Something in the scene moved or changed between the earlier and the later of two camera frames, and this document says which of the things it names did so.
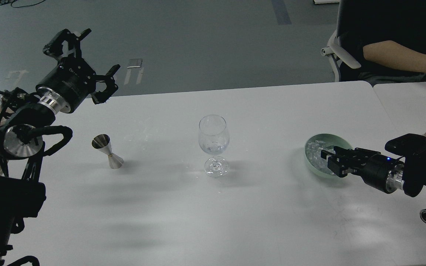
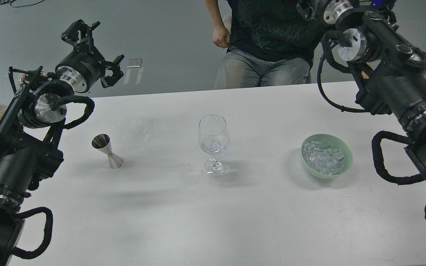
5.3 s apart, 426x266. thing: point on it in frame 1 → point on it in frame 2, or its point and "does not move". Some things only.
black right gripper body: (384, 171) → (327, 10)
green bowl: (315, 144) does not move
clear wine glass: (213, 137) does not move
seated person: (396, 41) → (271, 43)
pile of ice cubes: (313, 150) does not move
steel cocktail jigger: (102, 142) does not move
